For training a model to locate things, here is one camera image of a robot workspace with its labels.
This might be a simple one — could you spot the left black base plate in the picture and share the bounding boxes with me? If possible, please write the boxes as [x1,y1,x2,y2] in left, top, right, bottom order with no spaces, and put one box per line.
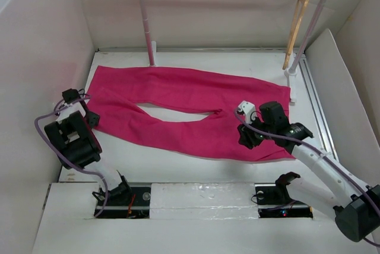
[93,185,151,219]

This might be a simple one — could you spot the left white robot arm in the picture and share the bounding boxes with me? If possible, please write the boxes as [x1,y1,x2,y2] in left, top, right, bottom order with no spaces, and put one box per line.
[44,88,132,205]

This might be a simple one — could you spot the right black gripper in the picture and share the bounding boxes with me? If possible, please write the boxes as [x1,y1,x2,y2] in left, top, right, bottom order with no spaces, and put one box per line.
[237,112,275,149]

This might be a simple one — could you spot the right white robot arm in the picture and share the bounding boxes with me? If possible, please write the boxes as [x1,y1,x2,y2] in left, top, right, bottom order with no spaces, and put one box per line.
[234,101,379,243]

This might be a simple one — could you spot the wooden clothes hanger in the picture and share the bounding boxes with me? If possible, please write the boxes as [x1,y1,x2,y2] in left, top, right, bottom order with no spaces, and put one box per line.
[282,0,309,70]

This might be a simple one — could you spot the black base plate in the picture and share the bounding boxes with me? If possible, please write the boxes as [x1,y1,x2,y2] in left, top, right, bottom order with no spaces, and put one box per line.
[93,185,151,219]
[251,183,314,218]

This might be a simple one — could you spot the pink trousers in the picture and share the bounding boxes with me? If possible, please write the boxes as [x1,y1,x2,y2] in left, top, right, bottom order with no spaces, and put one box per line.
[87,66,290,162]

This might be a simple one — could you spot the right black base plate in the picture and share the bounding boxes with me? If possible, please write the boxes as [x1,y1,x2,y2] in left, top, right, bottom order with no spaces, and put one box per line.
[251,183,314,218]

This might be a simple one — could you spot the white foam block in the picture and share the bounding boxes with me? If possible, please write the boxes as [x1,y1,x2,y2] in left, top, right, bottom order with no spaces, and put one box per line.
[150,183,258,220]

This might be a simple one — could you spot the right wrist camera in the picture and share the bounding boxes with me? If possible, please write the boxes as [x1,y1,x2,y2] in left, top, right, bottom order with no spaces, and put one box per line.
[237,101,256,122]

